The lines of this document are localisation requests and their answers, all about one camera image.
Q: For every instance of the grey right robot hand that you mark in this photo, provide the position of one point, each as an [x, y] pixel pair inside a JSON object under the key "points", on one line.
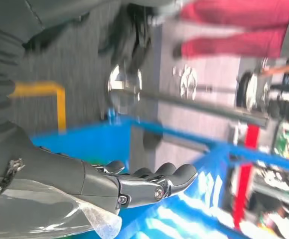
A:
{"points": [[60, 175]]}

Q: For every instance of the clear plastic film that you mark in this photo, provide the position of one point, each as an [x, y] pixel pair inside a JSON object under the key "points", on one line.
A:
{"points": [[35, 214]]}

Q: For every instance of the open green plastic crate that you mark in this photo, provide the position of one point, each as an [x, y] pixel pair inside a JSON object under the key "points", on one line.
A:
{"points": [[283, 143]]}

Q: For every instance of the short red barrier belt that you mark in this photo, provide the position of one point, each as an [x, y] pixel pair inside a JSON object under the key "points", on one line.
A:
{"points": [[246, 165]]}

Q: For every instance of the black bulky object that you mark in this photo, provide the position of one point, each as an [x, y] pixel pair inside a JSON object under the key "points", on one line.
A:
{"points": [[129, 39]]}

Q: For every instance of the yellow floor tape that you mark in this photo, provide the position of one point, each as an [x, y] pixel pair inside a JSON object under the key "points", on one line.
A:
{"points": [[60, 109]]}

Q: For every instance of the chrome base stanchion post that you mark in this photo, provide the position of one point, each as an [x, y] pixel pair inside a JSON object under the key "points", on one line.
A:
{"points": [[124, 85]]}

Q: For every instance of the blue metal shelf rack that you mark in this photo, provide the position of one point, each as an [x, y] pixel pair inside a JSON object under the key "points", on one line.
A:
{"points": [[85, 142]]}

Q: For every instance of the person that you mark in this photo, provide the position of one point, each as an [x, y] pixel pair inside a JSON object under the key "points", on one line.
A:
{"points": [[234, 13]]}

